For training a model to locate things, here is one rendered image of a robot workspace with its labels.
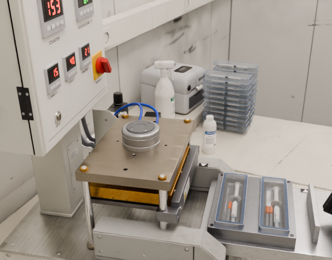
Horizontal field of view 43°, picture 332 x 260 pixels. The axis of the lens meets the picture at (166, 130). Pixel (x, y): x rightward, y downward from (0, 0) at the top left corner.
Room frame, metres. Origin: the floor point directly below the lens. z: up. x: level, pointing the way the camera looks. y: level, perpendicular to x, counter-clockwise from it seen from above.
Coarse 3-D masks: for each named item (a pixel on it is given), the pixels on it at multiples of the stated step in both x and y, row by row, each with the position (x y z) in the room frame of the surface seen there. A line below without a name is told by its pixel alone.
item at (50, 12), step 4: (48, 0) 0.72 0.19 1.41; (52, 0) 0.74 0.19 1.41; (56, 0) 0.75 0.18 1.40; (44, 4) 0.71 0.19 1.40; (48, 4) 0.72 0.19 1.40; (52, 4) 0.73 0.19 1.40; (56, 4) 0.75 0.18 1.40; (48, 8) 0.72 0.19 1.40; (52, 8) 0.73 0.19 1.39; (56, 8) 0.75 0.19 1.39; (60, 8) 0.76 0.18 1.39; (48, 12) 0.72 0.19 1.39; (52, 12) 0.73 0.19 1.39; (56, 12) 0.74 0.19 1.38; (60, 12) 0.76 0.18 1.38; (48, 16) 0.72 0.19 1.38; (52, 16) 0.73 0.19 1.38
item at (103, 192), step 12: (180, 168) 0.76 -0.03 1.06; (96, 192) 0.70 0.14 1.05; (108, 192) 0.69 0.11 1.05; (120, 192) 0.68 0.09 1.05; (132, 192) 0.68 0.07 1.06; (144, 192) 0.67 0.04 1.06; (156, 192) 0.67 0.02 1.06; (168, 192) 0.67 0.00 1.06; (108, 204) 0.69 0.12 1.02; (120, 204) 0.68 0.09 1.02; (132, 204) 0.68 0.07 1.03; (144, 204) 0.68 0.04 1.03; (156, 204) 0.67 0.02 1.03; (168, 204) 0.66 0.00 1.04
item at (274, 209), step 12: (264, 180) 0.79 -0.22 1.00; (276, 180) 0.79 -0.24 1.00; (264, 192) 0.75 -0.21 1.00; (276, 192) 0.74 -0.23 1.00; (264, 204) 0.70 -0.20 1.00; (276, 204) 0.70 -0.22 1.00; (264, 216) 0.66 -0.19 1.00; (276, 216) 0.66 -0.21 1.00; (288, 216) 0.66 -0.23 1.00; (276, 228) 0.63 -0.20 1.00; (288, 228) 0.63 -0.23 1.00
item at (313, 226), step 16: (208, 192) 0.80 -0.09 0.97; (304, 192) 0.79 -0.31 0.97; (320, 192) 0.79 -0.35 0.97; (208, 208) 0.74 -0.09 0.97; (304, 208) 0.73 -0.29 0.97; (320, 208) 0.73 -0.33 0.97; (304, 224) 0.68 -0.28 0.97; (320, 224) 0.68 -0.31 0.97; (224, 240) 0.64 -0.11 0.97; (304, 240) 0.63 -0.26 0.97; (320, 240) 0.63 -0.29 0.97; (240, 256) 0.62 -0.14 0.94; (256, 256) 0.62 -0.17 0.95; (272, 256) 0.61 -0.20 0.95; (288, 256) 0.60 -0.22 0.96; (304, 256) 0.60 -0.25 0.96; (320, 256) 0.59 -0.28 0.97
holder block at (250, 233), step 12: (252, 180) 0.81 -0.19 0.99; (216, 192) 0.76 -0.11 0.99; (252, 192) 0.76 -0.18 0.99; (288, 192) 0.76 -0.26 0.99; (216, 204) 0.72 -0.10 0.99; (252, 204) 0.72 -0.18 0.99; (288, 204) 0.71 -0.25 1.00; (252, 216) 0.68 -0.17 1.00; (216, 228) 0.64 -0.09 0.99; (228, 228) 0.64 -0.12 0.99; (252, 228) 0.64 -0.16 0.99; (240, 240) 0.63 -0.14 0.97; (252, 240) 0.63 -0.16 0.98; (264, 240) 0.62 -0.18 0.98; (276, 240) 0.62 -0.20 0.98; (288, 240) 0.61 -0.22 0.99
